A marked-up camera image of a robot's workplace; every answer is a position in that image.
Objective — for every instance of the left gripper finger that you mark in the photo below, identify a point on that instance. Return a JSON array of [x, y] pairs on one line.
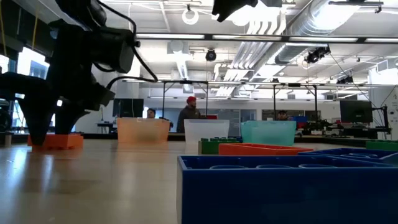
[[37, 105], [66, 119]]

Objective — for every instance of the large black-framed window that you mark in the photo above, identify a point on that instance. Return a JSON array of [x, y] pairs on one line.
[[31, 62]]

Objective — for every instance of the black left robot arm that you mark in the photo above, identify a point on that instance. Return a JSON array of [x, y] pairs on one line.
[[81, 12]]

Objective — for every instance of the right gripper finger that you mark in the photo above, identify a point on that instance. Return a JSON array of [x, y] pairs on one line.
[[227, 7]]

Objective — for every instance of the black table edge rail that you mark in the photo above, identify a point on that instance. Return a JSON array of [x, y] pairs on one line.
[[177, 137]]

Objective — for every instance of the black ceiling camera rig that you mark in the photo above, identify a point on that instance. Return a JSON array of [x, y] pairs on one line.
[[345, 80], [317, 55]]

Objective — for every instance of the dark background robot arms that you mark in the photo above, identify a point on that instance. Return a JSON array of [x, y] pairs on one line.
[[317, 127]]

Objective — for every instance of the clear translucent plastic bin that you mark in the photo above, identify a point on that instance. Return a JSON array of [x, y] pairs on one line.
[[205, 126]]

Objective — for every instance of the black monitor stand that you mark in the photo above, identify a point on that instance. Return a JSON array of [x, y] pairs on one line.
[[386, 119]]

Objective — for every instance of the black computer monitor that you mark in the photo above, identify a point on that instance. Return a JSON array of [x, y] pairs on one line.
[[356, 111], [127, 108]]

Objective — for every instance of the green toy building block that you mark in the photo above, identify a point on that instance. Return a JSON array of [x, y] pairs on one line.
[[208, 147], [382, 146]]

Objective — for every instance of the dark background desk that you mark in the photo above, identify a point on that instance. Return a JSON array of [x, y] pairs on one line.
[[104, 124]]

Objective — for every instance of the red box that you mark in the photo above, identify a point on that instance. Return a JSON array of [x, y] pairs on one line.
[[212, 117]]

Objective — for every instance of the teal translucent plastic bin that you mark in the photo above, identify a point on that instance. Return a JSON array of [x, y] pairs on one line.
[[280, 133]]

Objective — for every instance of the person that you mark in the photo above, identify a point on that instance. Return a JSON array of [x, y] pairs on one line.
[[186, 113], [150, 113], [282, 115]]

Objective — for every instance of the black metal station frame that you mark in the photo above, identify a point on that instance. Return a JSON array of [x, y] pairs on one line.
[[315, 102], [186, 82]]

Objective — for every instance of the blue box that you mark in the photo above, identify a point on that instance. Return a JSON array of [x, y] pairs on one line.
[[300, 119]]

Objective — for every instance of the silver ventilation duct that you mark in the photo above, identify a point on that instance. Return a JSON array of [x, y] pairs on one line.
[[311, 21]]

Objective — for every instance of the grey short post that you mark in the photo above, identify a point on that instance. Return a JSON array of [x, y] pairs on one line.
[[7, 140]]

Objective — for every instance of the orange translucent plastic bin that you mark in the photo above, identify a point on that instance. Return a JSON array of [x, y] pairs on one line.
[[143, 124]]

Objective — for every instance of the black tripod-mounted device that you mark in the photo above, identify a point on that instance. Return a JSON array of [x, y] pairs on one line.
[[4, 118]]

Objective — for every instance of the black round ceiling device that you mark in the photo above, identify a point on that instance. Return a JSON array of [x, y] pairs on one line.
[[211, 56]]

